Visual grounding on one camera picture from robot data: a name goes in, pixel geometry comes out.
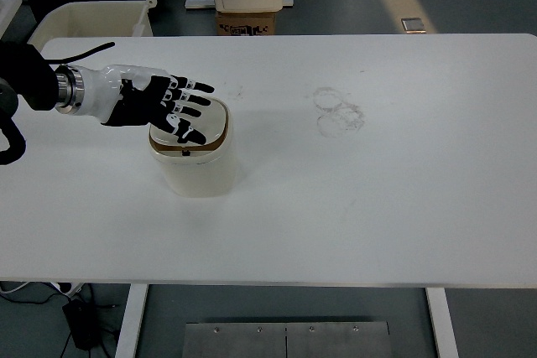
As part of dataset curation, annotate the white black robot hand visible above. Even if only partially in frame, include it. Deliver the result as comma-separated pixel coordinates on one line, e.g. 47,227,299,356
81,63,216,146

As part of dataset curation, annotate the cream plastic lidded trash bin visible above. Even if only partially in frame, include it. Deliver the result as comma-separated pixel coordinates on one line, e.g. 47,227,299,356
147,96,238,199

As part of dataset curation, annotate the cream plastic tub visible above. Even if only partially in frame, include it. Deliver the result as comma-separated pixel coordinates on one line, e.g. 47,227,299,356
26,0,159,51

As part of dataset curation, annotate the grey metal base bar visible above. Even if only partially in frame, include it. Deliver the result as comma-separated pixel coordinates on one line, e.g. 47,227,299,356
184,0,295,10

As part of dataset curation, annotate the brown printed cardboard box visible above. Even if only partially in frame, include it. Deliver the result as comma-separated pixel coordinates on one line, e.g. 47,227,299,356
215,9,278,36

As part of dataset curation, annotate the white plastic box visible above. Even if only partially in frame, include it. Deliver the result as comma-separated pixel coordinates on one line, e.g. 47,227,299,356
0,0,23,37

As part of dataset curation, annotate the white power strip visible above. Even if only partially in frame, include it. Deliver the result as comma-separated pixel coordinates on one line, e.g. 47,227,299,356
49,281,86,294

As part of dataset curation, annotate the white table leg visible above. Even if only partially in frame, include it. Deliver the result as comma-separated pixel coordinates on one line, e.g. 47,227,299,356
425,287,461,358
114,283,149,358

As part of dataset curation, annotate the black power adapter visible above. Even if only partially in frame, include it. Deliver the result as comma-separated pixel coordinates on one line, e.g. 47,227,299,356
61,298,102,350

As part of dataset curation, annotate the grey metal plate with screws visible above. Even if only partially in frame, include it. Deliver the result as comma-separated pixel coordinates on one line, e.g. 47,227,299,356
184,321,392,358

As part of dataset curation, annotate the grey floor socket plate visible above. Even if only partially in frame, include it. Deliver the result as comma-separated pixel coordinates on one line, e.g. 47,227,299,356
400,18,427,34

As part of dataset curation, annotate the white cable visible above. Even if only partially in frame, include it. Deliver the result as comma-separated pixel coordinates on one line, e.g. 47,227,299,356
0,281,33,294

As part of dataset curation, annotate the black cable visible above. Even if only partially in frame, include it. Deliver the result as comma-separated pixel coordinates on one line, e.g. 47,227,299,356
0,283,123,358

